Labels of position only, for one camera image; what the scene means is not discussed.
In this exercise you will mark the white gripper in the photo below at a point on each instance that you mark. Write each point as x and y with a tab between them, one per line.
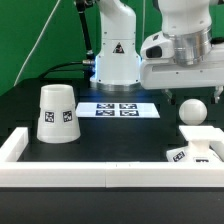
158	73

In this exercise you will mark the white lamp bulb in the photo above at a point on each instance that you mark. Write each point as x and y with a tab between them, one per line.
193	112

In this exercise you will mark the white lamp base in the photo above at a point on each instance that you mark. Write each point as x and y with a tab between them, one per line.
198	148

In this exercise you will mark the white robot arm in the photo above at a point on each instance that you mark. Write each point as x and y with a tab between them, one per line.
183	54

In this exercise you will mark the white lamp shade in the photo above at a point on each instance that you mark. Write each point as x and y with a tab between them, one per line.
57	122

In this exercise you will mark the white marker sheet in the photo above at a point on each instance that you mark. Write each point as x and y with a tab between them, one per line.
117	110

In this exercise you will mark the white U-shaped fence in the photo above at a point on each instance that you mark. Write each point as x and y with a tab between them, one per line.
14	173

